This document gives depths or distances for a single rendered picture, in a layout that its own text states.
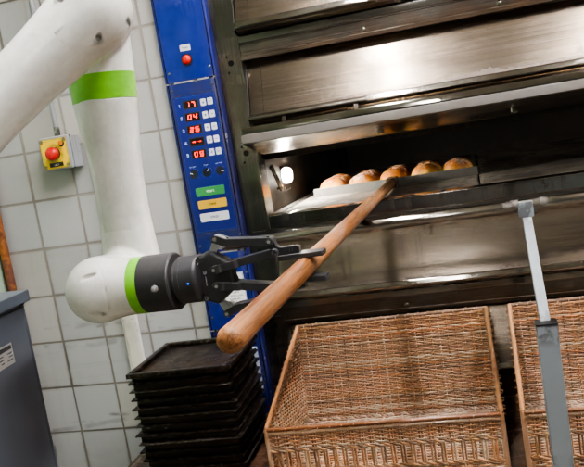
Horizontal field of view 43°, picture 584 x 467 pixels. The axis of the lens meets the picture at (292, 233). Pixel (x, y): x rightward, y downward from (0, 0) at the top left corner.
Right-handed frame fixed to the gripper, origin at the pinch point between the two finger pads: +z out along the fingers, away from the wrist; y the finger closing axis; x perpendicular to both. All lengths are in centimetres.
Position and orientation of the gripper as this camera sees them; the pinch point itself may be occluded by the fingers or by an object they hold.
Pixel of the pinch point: (304, 266)
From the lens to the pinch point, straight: 113.7
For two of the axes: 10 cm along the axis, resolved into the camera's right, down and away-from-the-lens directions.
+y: 1.6, 9.8, 1.2
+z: 9.6, -1.2, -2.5
